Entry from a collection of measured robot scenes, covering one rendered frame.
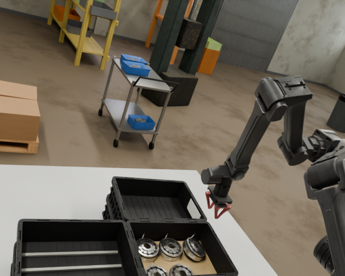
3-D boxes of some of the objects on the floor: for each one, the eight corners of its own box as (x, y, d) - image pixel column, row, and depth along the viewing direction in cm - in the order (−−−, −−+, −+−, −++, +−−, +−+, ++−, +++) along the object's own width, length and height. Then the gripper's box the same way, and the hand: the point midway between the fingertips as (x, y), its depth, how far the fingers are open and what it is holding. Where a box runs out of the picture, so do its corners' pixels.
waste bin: (332, 131, 739) (350, 101, 709) (319, 119, 788) (335, 91, 759) (353, 136, 753) (371, 107, 724) (339, 125, 803) (355, 97, 773)
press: (195, 111, 564) (271, -83, 446) (146, 105, 517) (216, -114, 399) (176, 92, 619) (239, -86, 501) (130, 85, 571) (188, -113, 454)
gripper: (238, 189, 131) (226, 222, 137) (225, 174, 140) (214, 205, 146) (223, 189, 128) (211, 222, 134) (210, 173, 137) (200, 205, 143)
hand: (213, 212), depth 140 cm, fingers open, 6 cm apart
